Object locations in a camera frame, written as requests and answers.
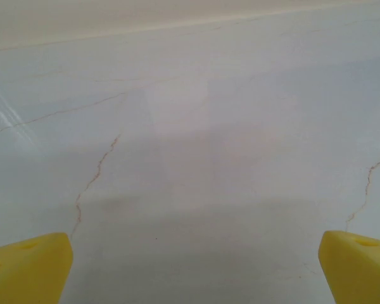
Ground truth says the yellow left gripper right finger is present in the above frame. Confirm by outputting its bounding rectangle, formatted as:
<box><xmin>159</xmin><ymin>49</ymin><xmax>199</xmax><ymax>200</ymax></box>
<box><xmin>318</xmin><ymin>230</ymin><xmax>380</xmax><ymax>304</ymax></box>

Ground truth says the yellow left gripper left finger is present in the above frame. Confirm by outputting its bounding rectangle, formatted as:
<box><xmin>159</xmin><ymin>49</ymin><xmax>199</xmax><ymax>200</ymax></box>
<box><xmin>0</xmin><ymin>232</ymin><xmax>73</xmax><ymax>304</ymax></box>

